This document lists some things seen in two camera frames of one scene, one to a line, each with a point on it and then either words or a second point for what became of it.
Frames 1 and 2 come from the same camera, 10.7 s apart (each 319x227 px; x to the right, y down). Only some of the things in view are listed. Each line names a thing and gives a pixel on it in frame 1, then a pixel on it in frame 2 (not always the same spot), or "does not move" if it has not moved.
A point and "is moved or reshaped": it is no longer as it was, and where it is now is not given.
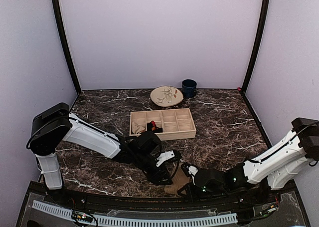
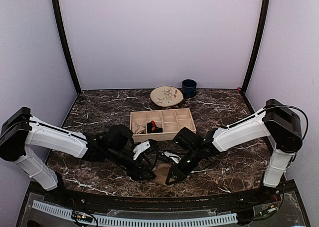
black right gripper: [189, 188] → [179, 172]
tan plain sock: [180, 178] is moved or reshaped
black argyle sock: [151, 126] does not move
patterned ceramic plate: [166, 96] does not move
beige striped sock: [136, 128] does not move
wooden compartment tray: [176, 123] does not move
